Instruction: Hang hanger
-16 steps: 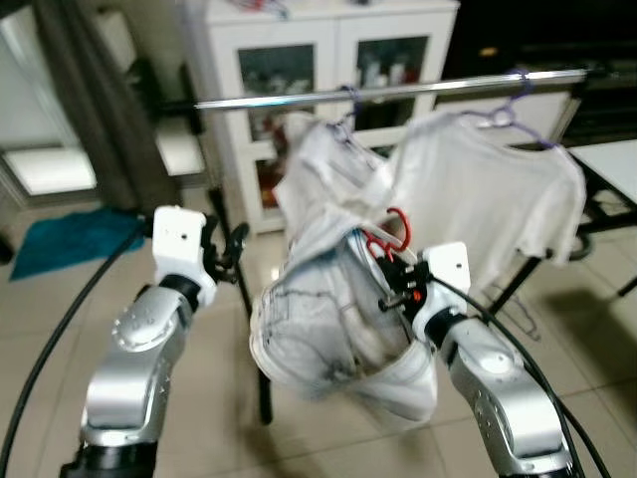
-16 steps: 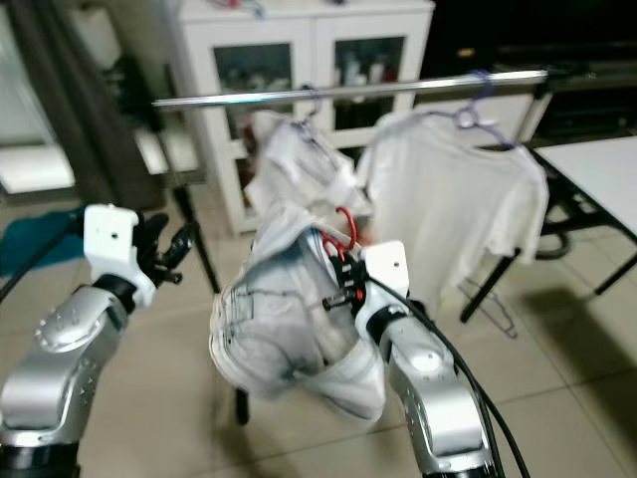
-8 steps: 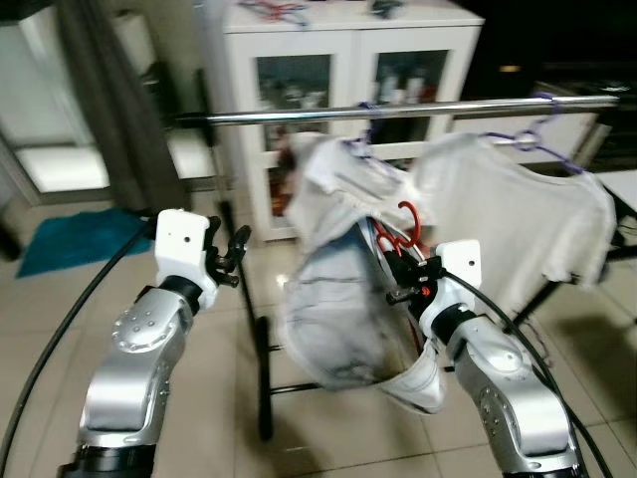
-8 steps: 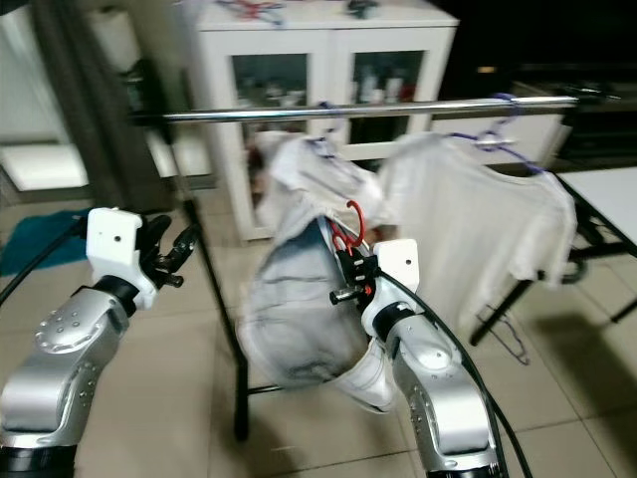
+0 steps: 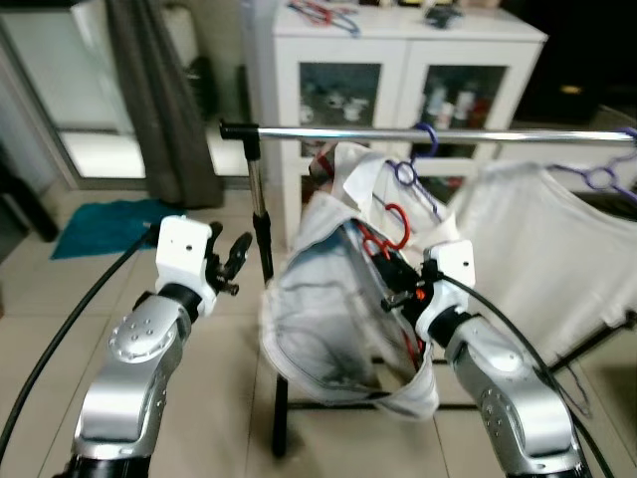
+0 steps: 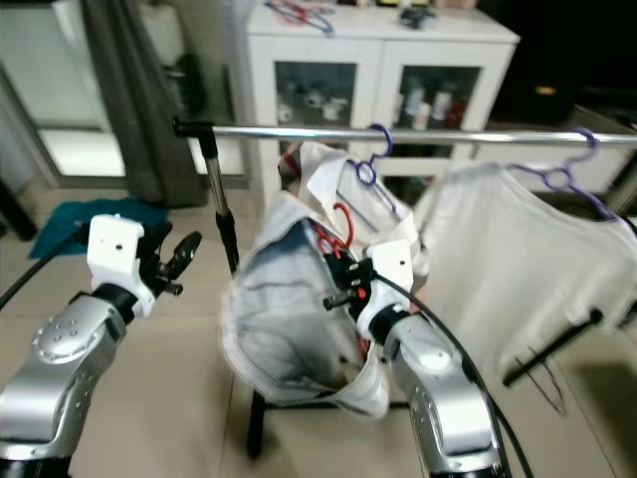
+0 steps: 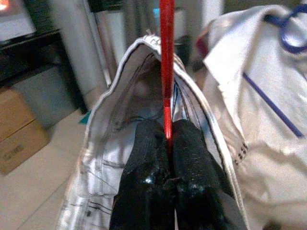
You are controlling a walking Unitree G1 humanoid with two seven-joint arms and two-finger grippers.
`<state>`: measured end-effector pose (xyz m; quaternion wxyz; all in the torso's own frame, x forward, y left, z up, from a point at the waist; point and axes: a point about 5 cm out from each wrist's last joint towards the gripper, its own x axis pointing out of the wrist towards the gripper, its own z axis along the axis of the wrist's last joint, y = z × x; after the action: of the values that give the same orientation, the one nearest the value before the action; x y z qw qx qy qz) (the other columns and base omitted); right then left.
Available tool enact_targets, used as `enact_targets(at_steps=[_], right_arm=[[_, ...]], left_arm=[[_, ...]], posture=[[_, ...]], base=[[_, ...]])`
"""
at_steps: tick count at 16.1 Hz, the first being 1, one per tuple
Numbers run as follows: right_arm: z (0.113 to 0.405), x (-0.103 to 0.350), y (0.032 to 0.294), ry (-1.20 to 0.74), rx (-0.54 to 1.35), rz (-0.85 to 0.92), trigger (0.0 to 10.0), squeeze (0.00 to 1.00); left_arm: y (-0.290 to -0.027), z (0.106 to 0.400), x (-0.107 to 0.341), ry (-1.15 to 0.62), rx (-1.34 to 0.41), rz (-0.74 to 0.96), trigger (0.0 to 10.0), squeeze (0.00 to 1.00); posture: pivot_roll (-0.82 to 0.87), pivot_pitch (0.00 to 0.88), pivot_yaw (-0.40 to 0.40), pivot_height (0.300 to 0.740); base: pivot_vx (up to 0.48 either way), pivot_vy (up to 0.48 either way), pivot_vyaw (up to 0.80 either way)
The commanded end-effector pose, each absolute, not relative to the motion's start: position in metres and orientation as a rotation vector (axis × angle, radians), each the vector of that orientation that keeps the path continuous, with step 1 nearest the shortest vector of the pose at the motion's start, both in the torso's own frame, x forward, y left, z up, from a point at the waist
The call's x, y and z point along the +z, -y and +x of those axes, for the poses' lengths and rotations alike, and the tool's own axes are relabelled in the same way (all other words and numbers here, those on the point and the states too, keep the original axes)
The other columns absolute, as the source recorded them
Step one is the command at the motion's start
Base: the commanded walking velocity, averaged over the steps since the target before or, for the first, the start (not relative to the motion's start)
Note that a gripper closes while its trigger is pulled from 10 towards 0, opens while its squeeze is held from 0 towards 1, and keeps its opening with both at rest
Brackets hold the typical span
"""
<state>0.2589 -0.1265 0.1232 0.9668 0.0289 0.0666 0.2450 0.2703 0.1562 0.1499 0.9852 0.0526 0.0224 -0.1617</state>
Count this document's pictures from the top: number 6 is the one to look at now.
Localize white shorts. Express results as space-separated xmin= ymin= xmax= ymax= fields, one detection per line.
xmin=221 ymin=189 xmax=394 ymax=419

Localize purple plastic clothes hanger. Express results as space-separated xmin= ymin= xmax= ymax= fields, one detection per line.
xmin=353 ymin=122 xmax=399 ymax=215
xmin=508 ymin=127 xmax=618 ymax=222

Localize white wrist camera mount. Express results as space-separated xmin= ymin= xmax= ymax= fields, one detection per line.
xmin=356 ymin=239 xmax=414 ymax=320
xmin=87 ymin=214 xmax=150 ymax=295

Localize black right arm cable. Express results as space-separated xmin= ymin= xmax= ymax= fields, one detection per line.
xmin=378 ymin=279 xmax=538 ymax=478

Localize small black object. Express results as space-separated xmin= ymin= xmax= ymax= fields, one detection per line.
xmin=398 ymin=5 xmax=439 ymax=29

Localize glass sliding door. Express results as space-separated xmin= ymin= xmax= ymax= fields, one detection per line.
xmin=0 ymin=0 xmax=230 ymax=185

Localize white t-shirt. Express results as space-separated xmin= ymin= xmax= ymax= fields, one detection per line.
xmin=418 ymin=159 xmax=637 ymax=384

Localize grey curtain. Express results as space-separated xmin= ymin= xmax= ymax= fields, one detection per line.
xmin=82 ymin=0 xmax=192 ymax=208

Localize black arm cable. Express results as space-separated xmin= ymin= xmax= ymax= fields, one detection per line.
xmin=0 ymin=224 xmax=91 ymax=310
xmin=378 ymin=279 xmax=538 ymax=478

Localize metal clothes rack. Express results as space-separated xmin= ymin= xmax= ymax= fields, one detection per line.
xmin=172 ymin=118 xmax=637 ymax=459

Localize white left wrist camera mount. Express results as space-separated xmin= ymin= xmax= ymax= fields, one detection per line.
xmin=87 ymin=214 xmax=150 ymax=295

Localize teal floor mat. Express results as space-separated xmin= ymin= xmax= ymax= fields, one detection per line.
xmin=28 ymin=197 xmax=120 ymax=260

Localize blue wire hanger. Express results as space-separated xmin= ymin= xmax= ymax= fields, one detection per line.
xmin=274 ymin=5 xmax=337 ymax=38

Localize white glass-front cabinet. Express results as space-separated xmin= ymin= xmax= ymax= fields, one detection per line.
xmin=229 ymin=5 xmax=524 ymax=230

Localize orange wire hanger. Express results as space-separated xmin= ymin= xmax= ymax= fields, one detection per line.
xmin=269 ymin=0 xmax=310 ymax=21

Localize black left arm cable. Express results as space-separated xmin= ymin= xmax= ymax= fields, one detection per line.
xmin=0 ymin=224 xmax=91 ymax=310

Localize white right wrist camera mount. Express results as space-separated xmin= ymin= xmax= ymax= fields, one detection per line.
xmin=356 ymin=239 xmax=414 ymax=320

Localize thin wire hanger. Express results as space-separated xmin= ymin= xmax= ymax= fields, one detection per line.
xmin=518 ymin=349 xmax=570 ymax=419

